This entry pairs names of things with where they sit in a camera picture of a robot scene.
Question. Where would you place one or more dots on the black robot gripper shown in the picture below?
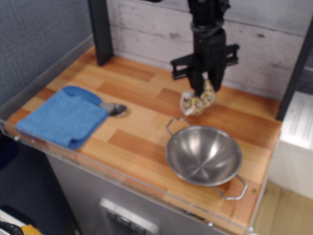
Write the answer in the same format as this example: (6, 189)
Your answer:
(211, 54)

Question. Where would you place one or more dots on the leopard print plush toy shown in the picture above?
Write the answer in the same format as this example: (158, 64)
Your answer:
(192, 105)

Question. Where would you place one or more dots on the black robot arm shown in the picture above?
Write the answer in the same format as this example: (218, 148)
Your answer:
(207, 17)

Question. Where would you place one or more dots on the white grooved side cabinet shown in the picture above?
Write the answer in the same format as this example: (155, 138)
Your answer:
(292, 163)

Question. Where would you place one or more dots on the blue folded cloth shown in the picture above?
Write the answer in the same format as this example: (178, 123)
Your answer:
(68, 118)

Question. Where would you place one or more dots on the silver cabinet with button panel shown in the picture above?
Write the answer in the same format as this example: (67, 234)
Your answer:
(110, 203)

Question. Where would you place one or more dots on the yellow object at bottom left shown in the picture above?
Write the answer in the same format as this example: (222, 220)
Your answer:
(30, 230)

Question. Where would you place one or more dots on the stainless steel two-handled pot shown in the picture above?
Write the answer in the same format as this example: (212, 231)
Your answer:
(203, 155)

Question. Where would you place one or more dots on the dark right vertical post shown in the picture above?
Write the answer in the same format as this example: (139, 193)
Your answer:
(297, 20)

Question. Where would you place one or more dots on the dark vertical post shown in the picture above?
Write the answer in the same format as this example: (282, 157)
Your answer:
(297, 20)
(101, 30)

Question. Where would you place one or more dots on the blue handled metal spoon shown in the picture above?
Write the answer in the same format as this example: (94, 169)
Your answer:
(113, 109)

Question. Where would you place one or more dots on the dark left vertical post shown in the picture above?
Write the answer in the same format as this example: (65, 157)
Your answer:
(101, 30)

